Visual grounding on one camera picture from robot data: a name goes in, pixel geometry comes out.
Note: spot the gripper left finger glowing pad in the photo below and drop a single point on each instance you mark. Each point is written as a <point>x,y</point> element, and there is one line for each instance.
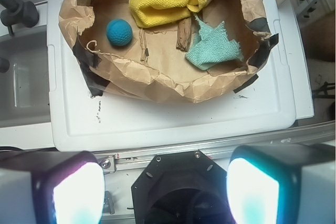
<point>51,187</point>

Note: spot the white plastic bin lid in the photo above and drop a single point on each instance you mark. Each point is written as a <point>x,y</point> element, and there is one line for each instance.
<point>113,122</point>

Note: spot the aluminium extrusion rail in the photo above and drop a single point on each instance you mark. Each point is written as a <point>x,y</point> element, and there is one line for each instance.
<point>113,161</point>

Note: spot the light blue woven cloth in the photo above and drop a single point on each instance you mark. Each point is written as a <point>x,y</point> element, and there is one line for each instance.
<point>212,46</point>

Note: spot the black octagonal mount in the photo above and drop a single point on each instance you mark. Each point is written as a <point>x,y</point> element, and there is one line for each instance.
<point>181,188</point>

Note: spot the clear plastic container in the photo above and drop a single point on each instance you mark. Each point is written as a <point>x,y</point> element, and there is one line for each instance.
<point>24,78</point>

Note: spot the brown wood piece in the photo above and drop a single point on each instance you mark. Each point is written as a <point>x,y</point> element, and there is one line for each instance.
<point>184,33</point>

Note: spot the blue dimpled ball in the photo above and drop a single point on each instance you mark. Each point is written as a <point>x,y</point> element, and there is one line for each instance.
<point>119,32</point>

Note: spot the yellow woven cloth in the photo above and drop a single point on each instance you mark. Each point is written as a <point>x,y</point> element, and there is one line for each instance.
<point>151,13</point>

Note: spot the black knob handle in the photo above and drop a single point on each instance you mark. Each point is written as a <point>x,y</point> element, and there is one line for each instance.
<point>18,12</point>

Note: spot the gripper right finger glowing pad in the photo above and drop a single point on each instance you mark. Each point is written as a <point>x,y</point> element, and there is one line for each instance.
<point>285,183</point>

